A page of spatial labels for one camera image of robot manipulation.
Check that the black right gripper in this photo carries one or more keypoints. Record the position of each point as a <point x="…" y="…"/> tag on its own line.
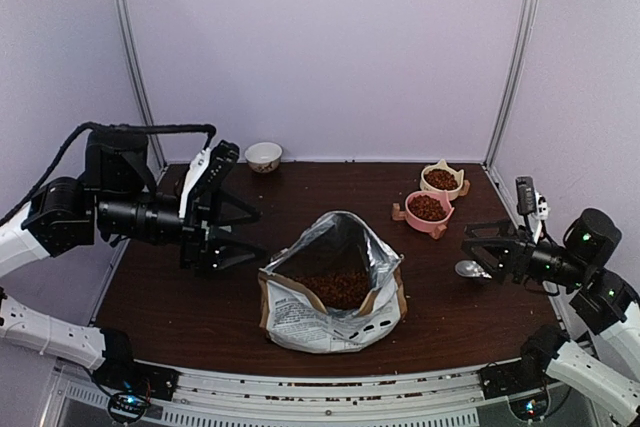
<point x="512" y="253"/>

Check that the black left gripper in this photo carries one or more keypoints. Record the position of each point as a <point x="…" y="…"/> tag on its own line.
<point x="192" y="235"/>

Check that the silver metal food scoop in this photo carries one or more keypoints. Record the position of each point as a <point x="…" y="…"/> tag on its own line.
<point x="470" y="269"/>

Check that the brown dog food bag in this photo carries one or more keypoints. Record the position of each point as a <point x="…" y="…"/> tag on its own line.
<point x="294" y="318"/>

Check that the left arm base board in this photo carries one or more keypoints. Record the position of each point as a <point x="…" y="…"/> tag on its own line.
<point x="124" y="407"/>

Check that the right arm base board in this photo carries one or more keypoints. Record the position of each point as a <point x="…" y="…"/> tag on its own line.
<point x="529" y="407"/>

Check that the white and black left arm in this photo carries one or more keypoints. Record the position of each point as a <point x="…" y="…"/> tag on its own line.
<point x="100" y="185"/>

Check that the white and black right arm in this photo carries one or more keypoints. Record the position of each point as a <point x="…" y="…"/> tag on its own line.
<point x="602" y="299"/>

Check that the pink cat-ear pet bowl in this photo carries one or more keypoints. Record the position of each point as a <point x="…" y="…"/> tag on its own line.
<point x="434" y="229"/>

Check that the cream cat-ear pet bowl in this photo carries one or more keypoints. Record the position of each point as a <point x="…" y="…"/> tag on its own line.
<point x="459" y="175"/>

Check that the brown kibble in pink bowl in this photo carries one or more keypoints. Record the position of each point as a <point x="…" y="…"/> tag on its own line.
<point x="427" y="208"/>

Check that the white patterned ceramic bowl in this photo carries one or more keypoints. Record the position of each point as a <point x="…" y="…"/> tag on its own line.
<point x="263" y="157"/>

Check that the brown kibble in cream bowl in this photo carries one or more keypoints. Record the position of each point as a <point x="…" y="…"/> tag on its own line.
<point x="441" y="180"/>

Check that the brown kibble inside bag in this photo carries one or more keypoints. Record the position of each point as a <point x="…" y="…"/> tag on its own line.
<point x="343" y="291"/>

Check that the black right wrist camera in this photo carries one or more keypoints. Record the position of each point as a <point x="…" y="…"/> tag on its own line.
<point x="531" y="205"/>

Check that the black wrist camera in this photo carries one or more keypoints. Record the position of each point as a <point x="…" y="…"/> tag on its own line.
<point x="531" y="205"/>
<point x="205" y="176"/>

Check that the right aluminium table rail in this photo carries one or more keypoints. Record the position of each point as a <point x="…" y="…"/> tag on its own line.
<point x="508" y="201"/>

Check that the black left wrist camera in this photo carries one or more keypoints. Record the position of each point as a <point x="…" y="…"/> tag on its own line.
<point x="205" y="176"/>

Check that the left aluminium corner post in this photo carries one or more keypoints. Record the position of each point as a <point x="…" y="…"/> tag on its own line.
<point x="132" y="63"/>

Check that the aluminium corner post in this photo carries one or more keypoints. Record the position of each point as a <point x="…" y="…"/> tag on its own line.
<point x="132" y="63"/>
<point x="524" y="29"/>

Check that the aluminium front frame rail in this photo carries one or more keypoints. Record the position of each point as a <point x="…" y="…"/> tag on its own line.
<point x="450" y="397"/>

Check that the right aluminium corner post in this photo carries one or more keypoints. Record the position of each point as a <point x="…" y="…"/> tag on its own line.
<point x="524" y="29"/>

